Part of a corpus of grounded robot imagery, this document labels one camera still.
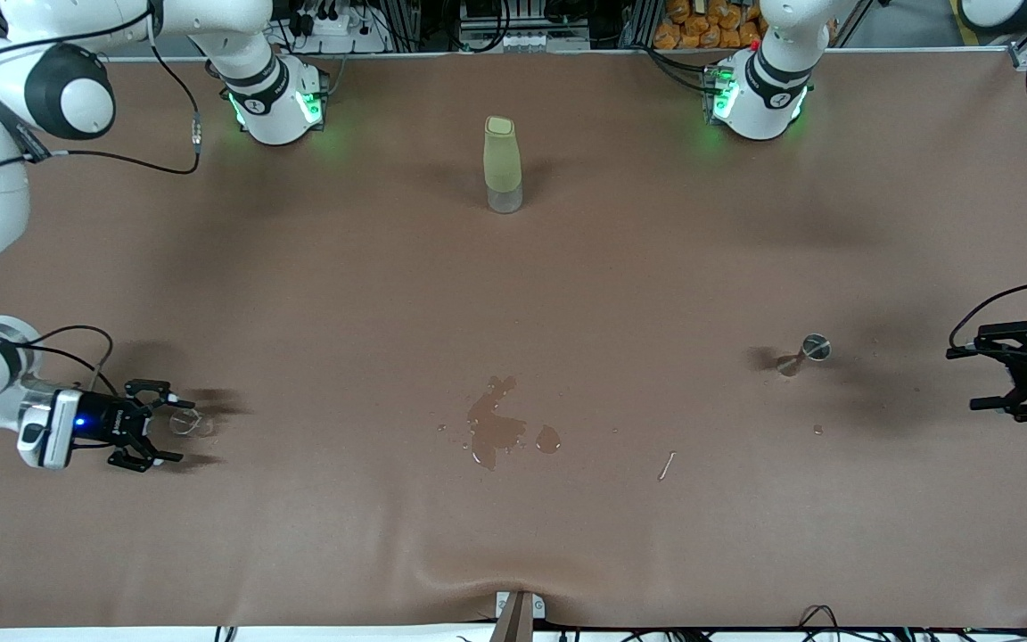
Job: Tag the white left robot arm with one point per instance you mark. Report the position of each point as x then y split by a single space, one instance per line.
759 98

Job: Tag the small clear glass cup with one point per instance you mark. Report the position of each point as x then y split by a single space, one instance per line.
184 422

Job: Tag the brown table mat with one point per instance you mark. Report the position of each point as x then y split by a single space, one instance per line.
389 267

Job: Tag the steel double jigger measuring cup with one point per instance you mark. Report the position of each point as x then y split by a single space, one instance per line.
815 347

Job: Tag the aluminium frame beam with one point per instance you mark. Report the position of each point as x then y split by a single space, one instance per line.
1023 55

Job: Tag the metal table edge bracket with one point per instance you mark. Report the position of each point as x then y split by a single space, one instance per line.
518 615

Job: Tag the small wooden stick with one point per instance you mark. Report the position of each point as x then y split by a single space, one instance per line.
667 465

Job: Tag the large brown liquid puddle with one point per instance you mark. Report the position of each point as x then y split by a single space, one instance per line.
496 432

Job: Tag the orange packaged snacks pile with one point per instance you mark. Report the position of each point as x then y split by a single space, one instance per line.
701 27

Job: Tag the long white power strip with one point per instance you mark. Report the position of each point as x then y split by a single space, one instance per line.
522 42

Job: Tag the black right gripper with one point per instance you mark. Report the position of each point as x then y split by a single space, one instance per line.
106 422

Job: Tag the small brown liquid puddle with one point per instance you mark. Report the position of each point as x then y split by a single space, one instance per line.
548 439

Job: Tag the green bottle with clear base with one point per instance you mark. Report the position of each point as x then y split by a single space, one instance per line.
503 160

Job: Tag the white power strip with plugs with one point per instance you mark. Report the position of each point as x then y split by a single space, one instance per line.
344 40

